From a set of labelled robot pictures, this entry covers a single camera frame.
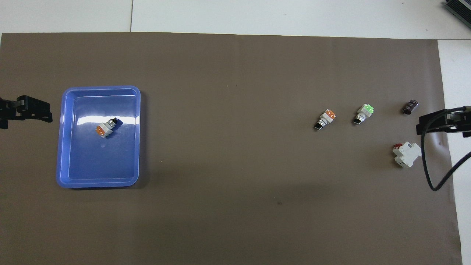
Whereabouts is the brown paper table mat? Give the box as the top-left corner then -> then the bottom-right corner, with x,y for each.
0,32 -> 463,265

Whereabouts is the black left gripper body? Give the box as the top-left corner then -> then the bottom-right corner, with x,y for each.
0,97 -> 20,130

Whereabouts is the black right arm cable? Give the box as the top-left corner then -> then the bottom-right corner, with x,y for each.
421,107 -> 471,192

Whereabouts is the small dark terminal block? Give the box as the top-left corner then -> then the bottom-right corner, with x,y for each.
402,99 -> 419,115

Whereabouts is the blue plastic tray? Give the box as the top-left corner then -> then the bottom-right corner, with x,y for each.
56,86 -> 141,189

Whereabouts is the selector switch with orange block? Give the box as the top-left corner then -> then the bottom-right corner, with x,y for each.
314,109 -> 337,130
96,117 -> 124,138

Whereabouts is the grey ribbed device box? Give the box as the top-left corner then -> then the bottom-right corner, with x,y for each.
443,0 -> 471,20

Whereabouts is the selector switch with green block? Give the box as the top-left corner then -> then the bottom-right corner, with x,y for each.
353,104 -> 375,125

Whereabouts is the white circuit breaker red lever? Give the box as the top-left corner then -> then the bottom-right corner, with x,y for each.
392,142 -> 422,168

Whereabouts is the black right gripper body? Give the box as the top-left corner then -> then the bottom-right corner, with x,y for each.
445,106 -> 471,139

